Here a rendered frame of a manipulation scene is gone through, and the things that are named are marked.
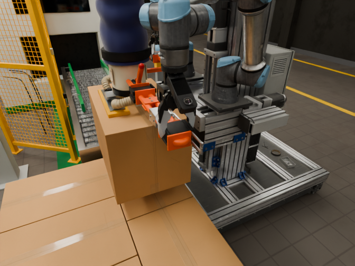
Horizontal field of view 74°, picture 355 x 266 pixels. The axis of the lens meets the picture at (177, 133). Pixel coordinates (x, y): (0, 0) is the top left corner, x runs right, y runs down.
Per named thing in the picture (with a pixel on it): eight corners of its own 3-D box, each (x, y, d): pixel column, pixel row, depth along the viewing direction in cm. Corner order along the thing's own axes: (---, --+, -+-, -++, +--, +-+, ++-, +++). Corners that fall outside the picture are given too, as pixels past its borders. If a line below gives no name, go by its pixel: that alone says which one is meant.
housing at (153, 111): (148, 119, 85) (147, 108, 82) (166, 116, 87) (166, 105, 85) (155, 129, 79) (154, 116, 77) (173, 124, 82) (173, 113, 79)
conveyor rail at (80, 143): (63, 79, 355) (60, 67, 345) (67, 79, 357) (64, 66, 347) (83, 171, 177) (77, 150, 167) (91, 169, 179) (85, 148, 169)
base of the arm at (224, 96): (227, 92, 143) (229, 75, 138) (243, 101, 131) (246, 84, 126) (206, 96, 137) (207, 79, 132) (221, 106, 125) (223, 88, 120)
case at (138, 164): (98, 142, 161) (87, 86, 141) (153, 130, 176) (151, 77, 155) (117, 205, 115) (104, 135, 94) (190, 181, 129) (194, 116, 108)
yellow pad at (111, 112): (97, 92, 133) (96, 84, 130) (115, 89, 137) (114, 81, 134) (108, 119, 107) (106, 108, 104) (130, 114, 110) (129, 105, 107)
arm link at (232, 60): (221, 76, 136) (223, 52, 129) (243, 81, 129) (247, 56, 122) (211, 82, 128) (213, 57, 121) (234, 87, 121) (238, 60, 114)
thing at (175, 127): (158, 136, 74) (157, 123, 72) (179, 132, 77) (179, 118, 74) (168, 151, 68) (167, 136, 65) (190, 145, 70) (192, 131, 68)
